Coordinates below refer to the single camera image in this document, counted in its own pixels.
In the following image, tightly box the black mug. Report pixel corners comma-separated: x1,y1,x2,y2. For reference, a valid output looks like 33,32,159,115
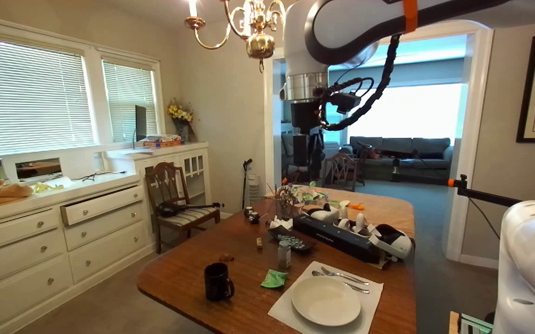
202,262,235,304

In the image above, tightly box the white and black device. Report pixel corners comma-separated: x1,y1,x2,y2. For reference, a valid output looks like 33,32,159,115
367,223,416,262

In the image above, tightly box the dark wooden background chair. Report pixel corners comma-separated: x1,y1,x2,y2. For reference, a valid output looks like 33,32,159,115
317,150,360,191

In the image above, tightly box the white dresser with drawers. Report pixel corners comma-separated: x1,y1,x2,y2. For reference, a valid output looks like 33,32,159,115
0,173,156,334

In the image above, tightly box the green folded cloth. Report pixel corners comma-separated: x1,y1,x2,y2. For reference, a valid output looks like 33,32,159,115
260,267,289,291

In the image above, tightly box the long black box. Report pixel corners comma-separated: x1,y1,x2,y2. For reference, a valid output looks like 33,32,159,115
291,212,386,265

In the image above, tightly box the black corrugated cable conduit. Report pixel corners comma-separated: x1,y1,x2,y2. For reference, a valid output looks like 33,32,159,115
315,33,403,132

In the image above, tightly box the small black table item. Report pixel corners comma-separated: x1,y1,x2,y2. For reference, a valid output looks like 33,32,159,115
243,206,261,226

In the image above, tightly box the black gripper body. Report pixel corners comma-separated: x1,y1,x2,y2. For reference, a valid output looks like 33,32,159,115
291,100,323,135

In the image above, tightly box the white crumpled cloth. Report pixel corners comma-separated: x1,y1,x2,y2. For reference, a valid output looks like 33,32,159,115
267,215,295,232

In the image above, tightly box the black tray with glass beads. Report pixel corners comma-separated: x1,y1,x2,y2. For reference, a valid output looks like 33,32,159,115
267,224,313,256

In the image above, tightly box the dark wooden chair striped seat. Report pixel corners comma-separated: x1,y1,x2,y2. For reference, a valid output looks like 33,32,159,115
143,161,222,254

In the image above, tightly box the large window with blinds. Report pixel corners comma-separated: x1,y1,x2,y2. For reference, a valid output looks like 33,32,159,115
0,33,98,160

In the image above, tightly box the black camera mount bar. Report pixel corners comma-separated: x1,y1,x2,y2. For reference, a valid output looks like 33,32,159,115
445,173,535,210

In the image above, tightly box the vase with yellow flowers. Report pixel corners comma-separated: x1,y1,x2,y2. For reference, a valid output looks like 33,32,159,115
165,100,196,145

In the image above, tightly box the orange strap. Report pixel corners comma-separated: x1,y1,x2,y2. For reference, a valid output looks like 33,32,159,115
401,0,419,33

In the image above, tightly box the white bowl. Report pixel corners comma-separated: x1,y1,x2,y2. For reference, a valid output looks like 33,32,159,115
308,208,341,224

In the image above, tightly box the silver fork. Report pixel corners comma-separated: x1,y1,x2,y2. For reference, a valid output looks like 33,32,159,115
319,265,369,288

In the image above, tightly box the white glass door cabinet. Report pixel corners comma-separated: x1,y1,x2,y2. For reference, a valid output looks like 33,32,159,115
105,141,211,210

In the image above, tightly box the brass chandelier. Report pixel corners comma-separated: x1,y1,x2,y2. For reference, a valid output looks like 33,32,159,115
182,0,293,65

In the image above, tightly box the wire basket with colourful items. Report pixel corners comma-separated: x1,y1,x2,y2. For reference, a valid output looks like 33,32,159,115
273,184,332,219

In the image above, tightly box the white box with dark opening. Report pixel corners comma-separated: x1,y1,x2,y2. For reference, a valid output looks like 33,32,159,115
13,156,65,184

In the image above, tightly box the white round plate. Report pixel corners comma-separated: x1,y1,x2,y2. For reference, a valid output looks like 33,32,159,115
289,275,364,328

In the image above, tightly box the small window with blinds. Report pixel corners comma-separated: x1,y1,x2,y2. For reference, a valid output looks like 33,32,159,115
100,57,161,147

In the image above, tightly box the white paper placemat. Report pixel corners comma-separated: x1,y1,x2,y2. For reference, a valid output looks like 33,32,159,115
267,260,384,334

